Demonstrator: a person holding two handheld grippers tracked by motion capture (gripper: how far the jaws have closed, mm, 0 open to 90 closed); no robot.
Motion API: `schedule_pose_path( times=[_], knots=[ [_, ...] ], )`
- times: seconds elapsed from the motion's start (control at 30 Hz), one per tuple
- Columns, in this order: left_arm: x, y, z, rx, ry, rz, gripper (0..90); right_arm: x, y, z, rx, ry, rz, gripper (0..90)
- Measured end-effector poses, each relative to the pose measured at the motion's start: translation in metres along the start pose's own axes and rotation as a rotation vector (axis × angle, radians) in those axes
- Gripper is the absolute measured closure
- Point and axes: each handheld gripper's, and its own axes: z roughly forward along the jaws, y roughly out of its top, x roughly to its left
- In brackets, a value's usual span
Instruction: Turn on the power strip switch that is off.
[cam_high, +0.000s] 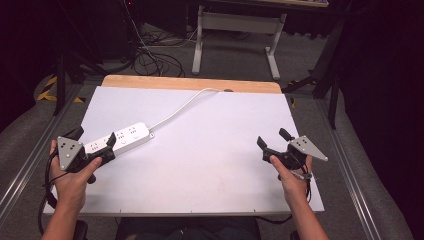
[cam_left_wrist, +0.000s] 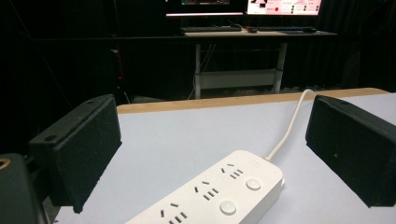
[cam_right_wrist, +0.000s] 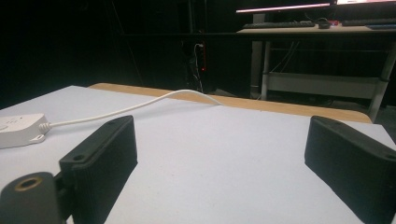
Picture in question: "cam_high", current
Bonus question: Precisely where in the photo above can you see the white metal desk frame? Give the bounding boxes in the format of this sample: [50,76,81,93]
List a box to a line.
[191,3,288,81]

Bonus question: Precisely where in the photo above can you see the wooden table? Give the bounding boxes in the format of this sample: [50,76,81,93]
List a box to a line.
[101,74,283,95]

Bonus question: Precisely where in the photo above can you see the white power strip cable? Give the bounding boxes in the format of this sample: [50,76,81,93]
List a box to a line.
[148,87,222,131]

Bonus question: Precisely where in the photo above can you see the person's right hand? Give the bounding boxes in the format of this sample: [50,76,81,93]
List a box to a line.
[269,154,315,202]

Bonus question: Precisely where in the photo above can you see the person's left hand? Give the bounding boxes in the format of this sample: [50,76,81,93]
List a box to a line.
[49,139,103,212]

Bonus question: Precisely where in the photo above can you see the black metal stand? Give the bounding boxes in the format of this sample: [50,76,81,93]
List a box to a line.
[282,19,346,130]
[53,49,109,117]

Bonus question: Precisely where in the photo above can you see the white table board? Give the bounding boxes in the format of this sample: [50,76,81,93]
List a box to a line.
[43,85,325,215]

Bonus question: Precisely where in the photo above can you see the tangle of black floor cables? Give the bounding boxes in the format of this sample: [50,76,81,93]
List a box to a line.
[131,28,186,78]

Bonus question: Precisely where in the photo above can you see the aluminium rail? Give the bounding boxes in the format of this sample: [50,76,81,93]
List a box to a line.
[314,99,382,240]
[0,83,85,214]

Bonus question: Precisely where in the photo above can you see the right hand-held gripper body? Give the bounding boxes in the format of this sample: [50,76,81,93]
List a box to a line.
[261,134,329,172]

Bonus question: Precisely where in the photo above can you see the person's legs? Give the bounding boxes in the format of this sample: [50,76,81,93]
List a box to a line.
[114,216,263,240]

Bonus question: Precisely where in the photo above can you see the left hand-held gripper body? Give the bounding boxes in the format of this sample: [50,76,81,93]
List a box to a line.
[55,134,117,174]

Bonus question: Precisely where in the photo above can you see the white power strip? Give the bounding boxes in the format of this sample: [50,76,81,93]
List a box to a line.
[83,121,155,158]

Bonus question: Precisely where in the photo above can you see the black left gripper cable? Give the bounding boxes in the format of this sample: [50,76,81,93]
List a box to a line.
[37,153,69,236]

